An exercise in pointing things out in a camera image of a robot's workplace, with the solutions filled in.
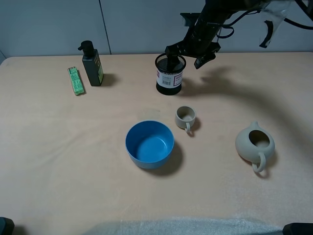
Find black object bottom left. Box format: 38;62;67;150
0;217;15;235

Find black mesh pen holder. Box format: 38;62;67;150
155;53;186;95

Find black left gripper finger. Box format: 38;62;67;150
167;55;179;72

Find black object bottom right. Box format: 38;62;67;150
282;223;313;235

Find beige ceramic teacup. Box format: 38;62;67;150
175;106;196;134

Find green rectangular packet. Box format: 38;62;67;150
67;67;85;96

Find black object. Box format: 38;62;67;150
0;217;15;235
282;223;313;235

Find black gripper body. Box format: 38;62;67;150
165;18;221;58

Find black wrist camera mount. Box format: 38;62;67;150
180;13;200;27

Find beige ceramic teapot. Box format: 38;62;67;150
235;121;275;173

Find blue plastic bowl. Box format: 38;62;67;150
125;120;175;169

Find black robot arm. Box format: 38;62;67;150
165;0;266;72

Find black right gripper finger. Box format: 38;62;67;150
194;54;216;69

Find black pump soap bottle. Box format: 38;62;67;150
78;41;104;86

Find clear plastic bag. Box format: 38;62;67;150
259;0;291;48

